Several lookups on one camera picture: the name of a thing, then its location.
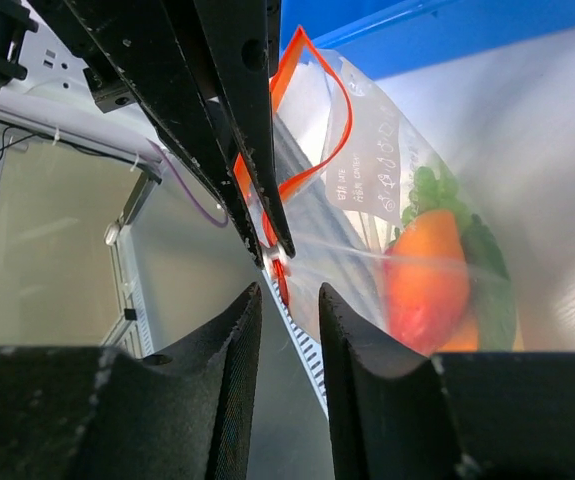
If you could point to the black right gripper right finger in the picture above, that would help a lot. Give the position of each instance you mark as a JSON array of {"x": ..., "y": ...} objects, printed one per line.
[{"x": 394, "y": 414}]

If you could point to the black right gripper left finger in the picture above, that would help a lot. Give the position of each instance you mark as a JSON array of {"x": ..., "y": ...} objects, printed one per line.
[{"x": 184, "y": 412}]

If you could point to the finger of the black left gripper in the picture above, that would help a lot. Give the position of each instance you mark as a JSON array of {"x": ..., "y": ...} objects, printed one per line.
[
  {"x": 242, "y": 40},
  {"x": 142, "y": 46}
]

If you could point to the green chili pepper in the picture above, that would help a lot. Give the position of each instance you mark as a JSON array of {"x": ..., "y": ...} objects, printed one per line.
[{"x": 493, "y": 299}]

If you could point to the clear zip top bag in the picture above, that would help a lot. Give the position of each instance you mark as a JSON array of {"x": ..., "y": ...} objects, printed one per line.
[{"x": 344, "y": 164}]

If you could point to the green grape bunch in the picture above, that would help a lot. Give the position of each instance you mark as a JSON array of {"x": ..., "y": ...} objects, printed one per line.
[{"x": 436, "y": 188}]

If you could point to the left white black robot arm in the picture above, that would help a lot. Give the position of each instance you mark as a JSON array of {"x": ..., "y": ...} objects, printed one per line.
[{"x": 196, "y": 73}]

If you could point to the blue plastic tray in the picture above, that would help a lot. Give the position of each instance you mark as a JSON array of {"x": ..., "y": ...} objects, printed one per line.
[{"x": 385, "y": 38}]

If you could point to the white slotted cable duct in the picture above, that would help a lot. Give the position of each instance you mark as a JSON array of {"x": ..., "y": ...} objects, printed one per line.
[{"x": 132, "y": 333}]

